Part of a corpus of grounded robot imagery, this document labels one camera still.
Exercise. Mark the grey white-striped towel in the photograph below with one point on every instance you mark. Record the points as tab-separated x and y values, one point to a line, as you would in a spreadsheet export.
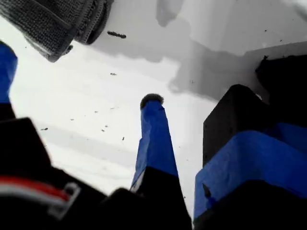
48	24

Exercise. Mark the dark lint crumb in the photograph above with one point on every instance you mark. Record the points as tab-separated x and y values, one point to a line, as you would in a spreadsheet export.
117	35

